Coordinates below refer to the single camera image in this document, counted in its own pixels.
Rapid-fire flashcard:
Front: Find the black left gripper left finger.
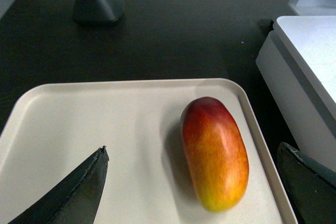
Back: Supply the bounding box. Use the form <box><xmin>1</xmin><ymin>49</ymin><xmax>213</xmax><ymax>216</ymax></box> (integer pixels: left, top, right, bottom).
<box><xmin>10</xmin><ymin>146</ymin><xmax>109</xmax><ymax>223</ymax></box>

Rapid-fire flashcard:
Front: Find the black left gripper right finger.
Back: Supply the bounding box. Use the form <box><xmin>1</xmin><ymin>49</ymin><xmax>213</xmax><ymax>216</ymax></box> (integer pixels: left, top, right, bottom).
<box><xmin>277</xmin><ymin>142</ymin><xmax>335</xmax><ymax>223</ymax></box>

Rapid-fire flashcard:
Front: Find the red yellow mango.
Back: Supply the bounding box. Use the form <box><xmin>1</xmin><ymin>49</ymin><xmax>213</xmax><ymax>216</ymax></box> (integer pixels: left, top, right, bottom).
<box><xmin>181</xmin><ymin>97</ymin><xmax>249</xmax><ymax>212</ymax></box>

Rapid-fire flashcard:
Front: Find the white checkout scale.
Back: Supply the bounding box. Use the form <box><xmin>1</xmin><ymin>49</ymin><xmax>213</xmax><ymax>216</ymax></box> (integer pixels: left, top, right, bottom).
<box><xmin>256</xmin><ymin>16</ymin><xmax>335</xmax><ymax>170</ymax></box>

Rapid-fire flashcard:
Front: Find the beige plastic tray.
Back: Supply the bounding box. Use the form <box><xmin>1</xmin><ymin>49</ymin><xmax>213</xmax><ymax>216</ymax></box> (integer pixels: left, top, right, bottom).
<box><xmin>1</xmin><ymin>79</ymin><xmax>297</xmax><ymax>223</ymax></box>

